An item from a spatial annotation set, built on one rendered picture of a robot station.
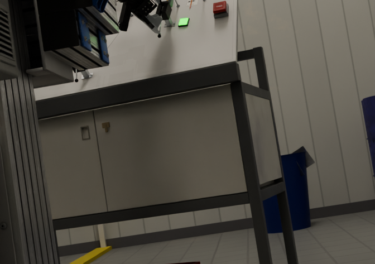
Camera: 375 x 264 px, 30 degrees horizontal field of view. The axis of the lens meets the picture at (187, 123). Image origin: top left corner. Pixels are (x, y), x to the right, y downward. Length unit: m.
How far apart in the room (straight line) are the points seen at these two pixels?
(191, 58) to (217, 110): 0.22
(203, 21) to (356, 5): 3.05
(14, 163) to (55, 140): 1.22
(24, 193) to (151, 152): 1.08
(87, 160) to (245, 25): 3.07
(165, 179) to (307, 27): 3.18
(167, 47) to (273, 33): 2.93
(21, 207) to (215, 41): 1.27
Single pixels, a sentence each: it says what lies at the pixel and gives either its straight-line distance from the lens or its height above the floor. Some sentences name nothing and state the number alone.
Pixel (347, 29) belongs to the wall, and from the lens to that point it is 5.62.
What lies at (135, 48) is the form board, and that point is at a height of 1.01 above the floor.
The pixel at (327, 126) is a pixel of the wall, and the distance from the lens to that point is 5.51.
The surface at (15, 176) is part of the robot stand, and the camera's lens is 1.57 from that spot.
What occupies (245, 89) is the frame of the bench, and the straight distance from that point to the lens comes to 2.60.
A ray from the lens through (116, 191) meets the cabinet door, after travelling 2.68.
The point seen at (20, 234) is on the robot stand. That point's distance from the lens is 1.56.
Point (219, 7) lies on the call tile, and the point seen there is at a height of 1.10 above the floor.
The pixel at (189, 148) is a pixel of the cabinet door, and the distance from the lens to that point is 2.58.
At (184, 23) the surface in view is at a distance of 2.74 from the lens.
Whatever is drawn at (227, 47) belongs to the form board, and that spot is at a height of 0.93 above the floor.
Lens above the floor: 0.51
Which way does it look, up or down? 4 degrees up
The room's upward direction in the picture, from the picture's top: 9 degrees counter-clockwise
